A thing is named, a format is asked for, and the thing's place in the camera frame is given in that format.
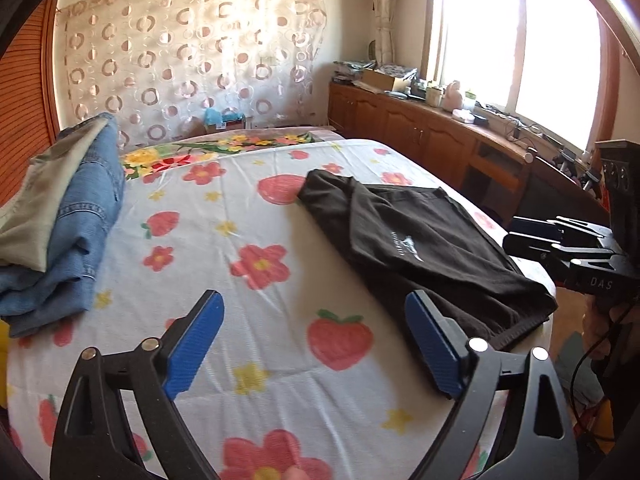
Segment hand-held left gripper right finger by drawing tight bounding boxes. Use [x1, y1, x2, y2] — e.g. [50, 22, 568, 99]
[404, 290, 581, 480]

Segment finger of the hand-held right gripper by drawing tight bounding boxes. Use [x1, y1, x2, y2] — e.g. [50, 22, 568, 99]
[502, 230, 583, 273]
[511, 216, 615, 242]

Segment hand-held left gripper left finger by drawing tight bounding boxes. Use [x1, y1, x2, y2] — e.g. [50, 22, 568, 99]
[50, 289, 226, 480]

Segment black pants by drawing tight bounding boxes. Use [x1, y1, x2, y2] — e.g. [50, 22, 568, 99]
[297, 169, 559, 352]

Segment khaki pants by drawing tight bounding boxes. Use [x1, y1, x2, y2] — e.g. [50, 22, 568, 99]
[0, 119, 108, 268]

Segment person's right hand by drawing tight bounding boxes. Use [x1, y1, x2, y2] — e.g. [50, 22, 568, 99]
[581, 300, 640, 362]

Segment black chair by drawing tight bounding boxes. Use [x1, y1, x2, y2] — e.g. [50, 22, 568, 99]
[520, 152, 608, 231]

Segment strawberry flower print bedsheet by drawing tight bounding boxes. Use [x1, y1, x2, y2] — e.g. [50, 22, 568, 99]
[7, 137, 556, 480]

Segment blue jeans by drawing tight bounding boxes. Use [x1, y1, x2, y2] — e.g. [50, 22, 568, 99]
[0, 112, 126, 338]

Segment pink plush toy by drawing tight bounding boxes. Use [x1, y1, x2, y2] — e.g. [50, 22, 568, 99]
[442, 80, 465, 111]

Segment wooden cabinet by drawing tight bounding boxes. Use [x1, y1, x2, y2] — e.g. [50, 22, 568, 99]
[327, 82, 616, 226]

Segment window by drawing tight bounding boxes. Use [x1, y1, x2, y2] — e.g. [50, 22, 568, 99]
[425, 0, 621, 153]

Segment cardboard box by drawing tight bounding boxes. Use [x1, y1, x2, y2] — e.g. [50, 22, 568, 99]
[361, 69, 411, 92]

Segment beige patterned curtain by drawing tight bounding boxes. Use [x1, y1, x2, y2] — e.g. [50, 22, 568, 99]
[367, 0, 401, 63]

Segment wooden slatted wardrobe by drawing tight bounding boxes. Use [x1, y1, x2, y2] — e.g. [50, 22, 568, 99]
[0, 0, 63, 211]

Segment sheer circle pattern curtain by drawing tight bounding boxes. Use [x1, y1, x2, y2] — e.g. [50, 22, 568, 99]
[55, 0, 328, 143]

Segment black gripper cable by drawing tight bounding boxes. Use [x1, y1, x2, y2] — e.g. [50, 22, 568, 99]
[570, 320, 631, 451]

